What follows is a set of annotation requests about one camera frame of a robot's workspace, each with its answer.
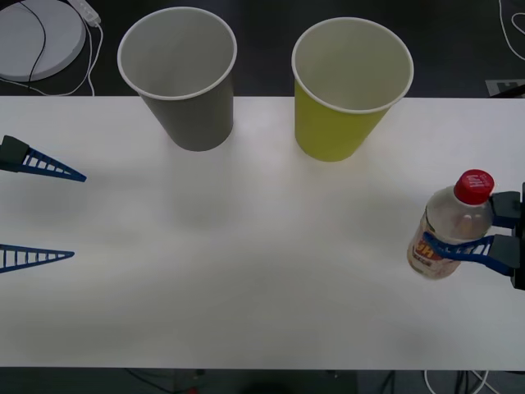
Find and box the black cable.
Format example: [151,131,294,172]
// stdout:
[16,0,47,83]

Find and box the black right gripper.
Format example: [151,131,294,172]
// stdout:
[423,181,525,291]

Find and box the yellow-green plastic bin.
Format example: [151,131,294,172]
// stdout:
[291,16,414,163]

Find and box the grey plastic bin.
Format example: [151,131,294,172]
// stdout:
[116,7,239,153]

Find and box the white power strip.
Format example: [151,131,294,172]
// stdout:
[67,0,102,26]

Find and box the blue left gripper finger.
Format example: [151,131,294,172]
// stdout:
[0,244,75,275]
[0,135,88,184]

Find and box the white cable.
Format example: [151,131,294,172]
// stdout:
[423,369,495,394]
[0,22,104,98]
[498,0,525,59]

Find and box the grey marker tag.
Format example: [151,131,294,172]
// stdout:
[486,77,525,99]

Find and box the clear bottle with red cap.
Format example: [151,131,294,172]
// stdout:
[406,168,496,282]

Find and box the white round stand base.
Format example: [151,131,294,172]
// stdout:
[0,0,87,82]

